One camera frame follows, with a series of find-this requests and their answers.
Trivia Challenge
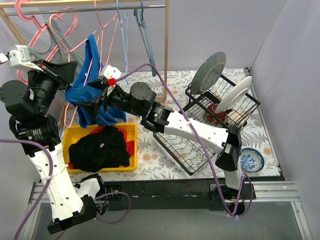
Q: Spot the white plate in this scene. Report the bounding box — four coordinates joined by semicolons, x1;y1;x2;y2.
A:
215;76;253;113

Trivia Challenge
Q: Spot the cream bowl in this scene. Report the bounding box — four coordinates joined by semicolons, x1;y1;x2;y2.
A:
223;109;248;130

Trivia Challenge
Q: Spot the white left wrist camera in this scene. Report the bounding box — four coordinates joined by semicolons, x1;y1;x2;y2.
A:
0;44;43;72

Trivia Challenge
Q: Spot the blue white porcelain bowl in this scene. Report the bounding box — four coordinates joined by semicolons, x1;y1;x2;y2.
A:
240;147;265;173

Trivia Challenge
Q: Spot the floral table mat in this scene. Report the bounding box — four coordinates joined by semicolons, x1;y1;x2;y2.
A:
57;68;281;183

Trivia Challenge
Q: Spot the grey tank top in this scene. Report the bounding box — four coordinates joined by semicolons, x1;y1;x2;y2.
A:
27;18;73;64

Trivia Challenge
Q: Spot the wooden clothes rack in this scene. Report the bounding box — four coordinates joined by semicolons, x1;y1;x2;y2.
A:
0;0;172;127

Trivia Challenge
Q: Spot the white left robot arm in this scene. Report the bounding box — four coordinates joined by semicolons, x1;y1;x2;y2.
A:
0;59;107;234

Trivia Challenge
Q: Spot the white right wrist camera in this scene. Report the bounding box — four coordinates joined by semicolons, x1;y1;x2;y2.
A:
98;64;122;86

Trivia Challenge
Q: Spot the red bowl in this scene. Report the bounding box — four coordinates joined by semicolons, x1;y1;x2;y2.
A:
204;103;227;125

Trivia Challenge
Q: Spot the light blue hanger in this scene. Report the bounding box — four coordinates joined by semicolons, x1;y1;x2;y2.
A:
116;0;129;74

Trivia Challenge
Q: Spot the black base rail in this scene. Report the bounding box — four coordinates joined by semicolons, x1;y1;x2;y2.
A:
77;177;257;217

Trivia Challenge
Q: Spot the grey-blue hanger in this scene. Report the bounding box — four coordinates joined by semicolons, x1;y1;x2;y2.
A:
133;0;156;67

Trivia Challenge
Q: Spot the thin pink hanger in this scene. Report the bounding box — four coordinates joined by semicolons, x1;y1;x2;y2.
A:
48;7;101;130
94;0;119;66

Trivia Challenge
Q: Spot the grey patterned plate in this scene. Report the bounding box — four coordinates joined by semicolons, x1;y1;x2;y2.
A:
190;51;226;95

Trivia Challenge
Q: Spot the thick pink hanger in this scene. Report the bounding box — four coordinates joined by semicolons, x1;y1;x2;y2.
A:
14;0;55;85

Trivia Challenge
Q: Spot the blue tank top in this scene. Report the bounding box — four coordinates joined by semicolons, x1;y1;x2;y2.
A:
65;34;127;129

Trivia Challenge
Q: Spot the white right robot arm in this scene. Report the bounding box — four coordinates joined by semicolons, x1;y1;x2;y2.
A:
77;79;245;199

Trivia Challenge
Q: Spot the black wire dish rack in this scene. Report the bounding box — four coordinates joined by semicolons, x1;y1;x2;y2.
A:
153;75;260;176

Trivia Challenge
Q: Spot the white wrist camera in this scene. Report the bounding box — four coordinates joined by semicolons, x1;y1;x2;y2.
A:
0;44;43;72
98;64;122;86

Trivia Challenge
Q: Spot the black tank top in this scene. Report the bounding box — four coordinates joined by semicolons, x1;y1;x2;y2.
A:
68;144;131;173
67;126;128;173

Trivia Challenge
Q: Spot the yellow plastic tray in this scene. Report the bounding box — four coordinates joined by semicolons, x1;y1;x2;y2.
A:
62;123;138;174

